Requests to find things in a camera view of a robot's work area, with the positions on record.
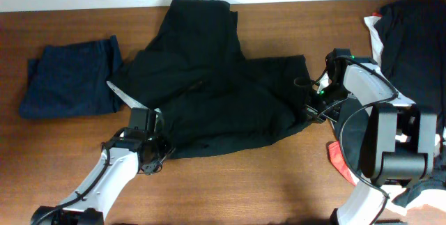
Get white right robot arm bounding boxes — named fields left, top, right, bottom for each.
left=303, top=49, right=436, bottom=225

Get pile of black white red clothes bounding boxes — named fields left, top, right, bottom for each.
left=326, top=0, right=446, bottom=217

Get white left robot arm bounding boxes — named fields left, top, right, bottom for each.
left=30, top=108, right=172, bottom=225

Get folded navy blue garment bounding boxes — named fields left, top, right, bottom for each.
left=19, top=36, right=123, bottom=119

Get black shorts with white trim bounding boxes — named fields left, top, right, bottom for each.
left=110, top=0, right=309, bottom=159

